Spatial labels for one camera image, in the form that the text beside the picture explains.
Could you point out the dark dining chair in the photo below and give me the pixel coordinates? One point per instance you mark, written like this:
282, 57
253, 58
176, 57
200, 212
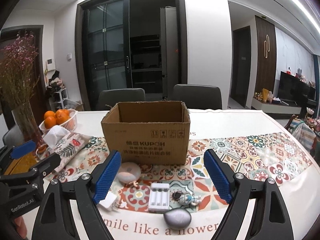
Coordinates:
109, 98
198, 97

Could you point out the grey oval stone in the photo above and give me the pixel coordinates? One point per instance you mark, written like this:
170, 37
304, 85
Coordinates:
177, 219

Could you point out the white fruit basket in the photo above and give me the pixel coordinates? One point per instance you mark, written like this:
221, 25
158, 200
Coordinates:
71, 124

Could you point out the astronaut figurine keychain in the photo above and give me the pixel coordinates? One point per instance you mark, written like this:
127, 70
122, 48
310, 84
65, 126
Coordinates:
186, 199

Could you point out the orange fruit front left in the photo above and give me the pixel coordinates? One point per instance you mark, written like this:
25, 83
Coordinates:
49, 122

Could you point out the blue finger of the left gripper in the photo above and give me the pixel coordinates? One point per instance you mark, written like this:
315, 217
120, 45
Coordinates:
9, 154

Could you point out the white battery charger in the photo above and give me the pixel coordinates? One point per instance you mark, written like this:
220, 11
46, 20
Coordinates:
159, 198

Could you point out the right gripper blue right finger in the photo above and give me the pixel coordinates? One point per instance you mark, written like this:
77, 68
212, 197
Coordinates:
270, 218

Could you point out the white power adapter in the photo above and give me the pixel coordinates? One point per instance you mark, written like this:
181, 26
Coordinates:
110, 201

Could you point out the white tv cabinet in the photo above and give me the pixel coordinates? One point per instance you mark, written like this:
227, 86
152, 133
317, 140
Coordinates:
271, 108

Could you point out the left dark dining chair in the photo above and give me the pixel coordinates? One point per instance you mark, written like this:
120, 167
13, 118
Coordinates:
109, 98

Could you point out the orange fruit back left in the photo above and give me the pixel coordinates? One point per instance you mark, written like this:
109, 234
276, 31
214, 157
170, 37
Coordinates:
49, 114

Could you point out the brown cardboard box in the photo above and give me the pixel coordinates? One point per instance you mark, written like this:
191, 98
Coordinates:
154, 133

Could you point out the round pink white night light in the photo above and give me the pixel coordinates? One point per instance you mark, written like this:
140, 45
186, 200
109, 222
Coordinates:
128, 173

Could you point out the black television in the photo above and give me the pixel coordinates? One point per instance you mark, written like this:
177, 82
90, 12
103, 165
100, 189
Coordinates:
291, 88

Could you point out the patterned white tablecloth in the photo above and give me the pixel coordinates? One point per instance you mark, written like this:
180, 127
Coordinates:
252, 143

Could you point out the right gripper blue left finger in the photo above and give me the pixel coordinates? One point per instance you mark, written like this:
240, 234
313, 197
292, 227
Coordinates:
54, 218

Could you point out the white tissue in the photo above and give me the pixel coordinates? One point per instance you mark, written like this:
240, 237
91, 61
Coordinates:
55, 134

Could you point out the white shoe rack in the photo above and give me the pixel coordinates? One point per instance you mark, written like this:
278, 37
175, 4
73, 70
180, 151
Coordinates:
56, 101

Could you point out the wall intercom panel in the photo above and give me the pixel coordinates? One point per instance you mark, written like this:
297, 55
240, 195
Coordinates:
50, 65

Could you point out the left hand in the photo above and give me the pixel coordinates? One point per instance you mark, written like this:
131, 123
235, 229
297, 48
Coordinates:
21, 227

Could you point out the orange fruit right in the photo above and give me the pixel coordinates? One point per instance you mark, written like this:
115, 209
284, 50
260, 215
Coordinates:
61, 116

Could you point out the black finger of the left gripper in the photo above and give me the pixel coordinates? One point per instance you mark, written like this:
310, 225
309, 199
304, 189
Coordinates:
41, 169

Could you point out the dried pink flowers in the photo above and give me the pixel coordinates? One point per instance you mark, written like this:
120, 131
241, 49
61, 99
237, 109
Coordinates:
17, 75

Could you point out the right dark dining chair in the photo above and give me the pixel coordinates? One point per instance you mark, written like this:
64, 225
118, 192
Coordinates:
198, 97

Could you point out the glass vase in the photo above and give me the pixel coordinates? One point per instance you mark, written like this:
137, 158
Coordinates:
25, 120

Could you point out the grey refrigerator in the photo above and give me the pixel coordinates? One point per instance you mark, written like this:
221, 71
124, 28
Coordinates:
169, 50

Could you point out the floral fabric tissue cover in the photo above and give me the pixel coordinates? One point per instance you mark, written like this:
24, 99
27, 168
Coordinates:
67, 148

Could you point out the orange fruit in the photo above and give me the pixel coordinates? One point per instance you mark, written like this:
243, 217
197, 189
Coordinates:
49, 122
61, 116
49, 114

